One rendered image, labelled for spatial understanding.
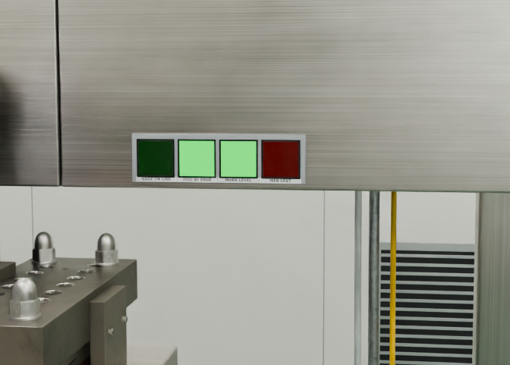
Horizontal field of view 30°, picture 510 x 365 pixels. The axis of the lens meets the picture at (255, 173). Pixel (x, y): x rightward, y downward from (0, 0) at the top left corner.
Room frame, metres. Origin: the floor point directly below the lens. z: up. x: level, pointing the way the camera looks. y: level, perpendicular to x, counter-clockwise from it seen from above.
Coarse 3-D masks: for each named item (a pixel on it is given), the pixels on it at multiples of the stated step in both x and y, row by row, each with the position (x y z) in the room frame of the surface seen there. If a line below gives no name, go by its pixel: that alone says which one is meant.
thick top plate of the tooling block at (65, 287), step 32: (0, 288) 1.20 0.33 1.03; (64, 288) 1.20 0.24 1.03; (96, 288) 1.20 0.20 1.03; (128, 288) 1.35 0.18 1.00; (0, 320) 1.04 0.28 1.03; (32, 320) 1.04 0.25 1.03; (64, 320) 1.08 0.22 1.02; (0, 352) 1.01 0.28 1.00; (32, 352) 1.01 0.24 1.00; (64, 352) 1.07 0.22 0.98
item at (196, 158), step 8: (184, 144) 1.35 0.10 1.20; (192, 144) 1.35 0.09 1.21; (200, 144) 1.35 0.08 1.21; (208, 144) 1.35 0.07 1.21; (184, 152) 1.35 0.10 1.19; (192, 152) 1.35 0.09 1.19; (200, 152) 1.35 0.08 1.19; (208, 152) 1.35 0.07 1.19; (184, 160) 1.35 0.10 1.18; (192, 160) 1.35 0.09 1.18; (200, 160) 1.35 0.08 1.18; (208, 160) 1.35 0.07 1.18; (184, 168) 1.35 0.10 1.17; (192, 168) 1.35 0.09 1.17; (200, 168) 1.35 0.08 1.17; (208, 168) 1.35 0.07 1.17
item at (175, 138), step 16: (176, 144) 1.35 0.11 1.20; (256, 144) 1.34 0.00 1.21; (304, 144) 1.33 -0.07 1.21; (176, 160) 1.35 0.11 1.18; (256, 160) 1.34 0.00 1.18; (304, 160) 1.33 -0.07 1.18; (144, 176) 1.36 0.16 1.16; (160, 176) 1.36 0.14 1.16; (176, 176) 1.35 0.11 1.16; (192, 176) 1.35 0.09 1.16; (208, 176) 1.35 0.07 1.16; (256, 176) 1.34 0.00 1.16; (304, 176) 1.33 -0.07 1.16
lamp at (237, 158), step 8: (224, 144) 1.34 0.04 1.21; (232, 144) 1.34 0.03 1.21; (240, 144) 1.34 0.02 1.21; (248, 144) 1.34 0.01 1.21; (224, 152) 1.34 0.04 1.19; (232, 152) 1.34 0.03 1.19; (240, 152) 1.34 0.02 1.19; (248, 152) 1.34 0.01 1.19; (224, 160) 1.34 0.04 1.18; (232, 160) 1.34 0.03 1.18; (240, 160) 1.34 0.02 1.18; (248, 160) 1.34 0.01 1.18; (224, 168) 1.34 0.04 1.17; (232, 168) 1.34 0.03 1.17; (240, 168) 1.34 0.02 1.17; (248, 168) 1.34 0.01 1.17; (224, 176) 1.34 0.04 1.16; (232, 176) 1.34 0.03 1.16; (240, 176) 1.34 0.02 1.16; (248, 176) 1.34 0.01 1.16
